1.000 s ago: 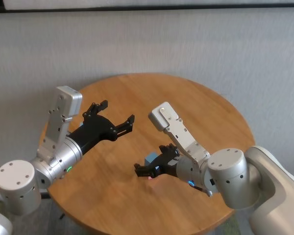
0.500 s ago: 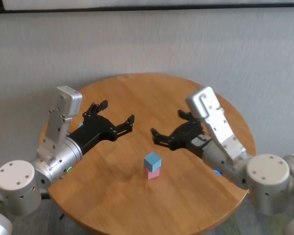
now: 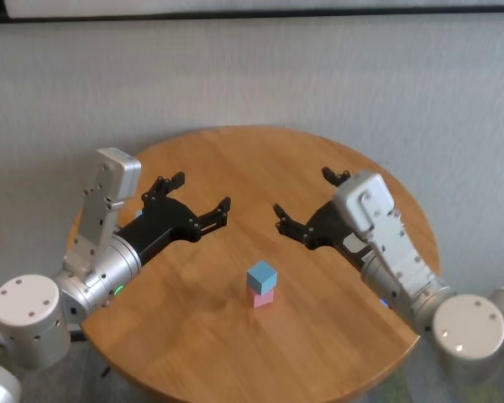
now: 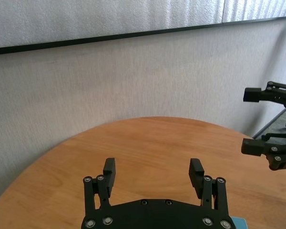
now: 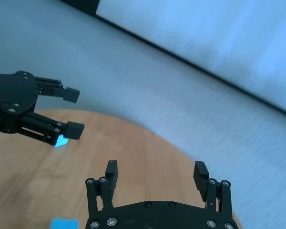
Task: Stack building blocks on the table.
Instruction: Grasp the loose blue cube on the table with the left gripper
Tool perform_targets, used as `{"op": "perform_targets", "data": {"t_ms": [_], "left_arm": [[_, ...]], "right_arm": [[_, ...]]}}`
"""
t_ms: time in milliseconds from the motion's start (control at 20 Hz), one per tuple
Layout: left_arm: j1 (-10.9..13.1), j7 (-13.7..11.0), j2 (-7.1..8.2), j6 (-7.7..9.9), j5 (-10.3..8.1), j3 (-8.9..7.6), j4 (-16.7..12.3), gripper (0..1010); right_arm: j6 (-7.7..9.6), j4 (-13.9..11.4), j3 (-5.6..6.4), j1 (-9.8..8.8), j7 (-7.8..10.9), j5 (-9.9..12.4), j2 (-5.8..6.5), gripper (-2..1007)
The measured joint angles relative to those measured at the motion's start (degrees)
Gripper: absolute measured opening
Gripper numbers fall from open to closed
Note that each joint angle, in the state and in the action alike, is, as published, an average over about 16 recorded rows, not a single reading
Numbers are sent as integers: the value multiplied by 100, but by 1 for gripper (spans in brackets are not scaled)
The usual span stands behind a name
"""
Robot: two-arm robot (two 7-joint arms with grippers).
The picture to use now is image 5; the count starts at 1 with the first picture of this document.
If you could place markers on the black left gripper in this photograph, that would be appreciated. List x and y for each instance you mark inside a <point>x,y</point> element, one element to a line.
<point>14,95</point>

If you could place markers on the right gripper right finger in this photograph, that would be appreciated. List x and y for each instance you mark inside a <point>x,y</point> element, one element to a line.
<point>212,193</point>

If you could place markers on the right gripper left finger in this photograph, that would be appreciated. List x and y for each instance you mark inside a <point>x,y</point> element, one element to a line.
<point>102,190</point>

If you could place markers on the blue cube block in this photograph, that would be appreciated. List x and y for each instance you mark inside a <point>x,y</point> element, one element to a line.
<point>64,224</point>
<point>62,142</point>

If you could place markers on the black wall trim strip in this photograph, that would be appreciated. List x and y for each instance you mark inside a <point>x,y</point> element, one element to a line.
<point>157,46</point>

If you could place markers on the white foam wall panel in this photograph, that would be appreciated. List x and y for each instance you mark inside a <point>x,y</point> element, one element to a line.
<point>205,28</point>

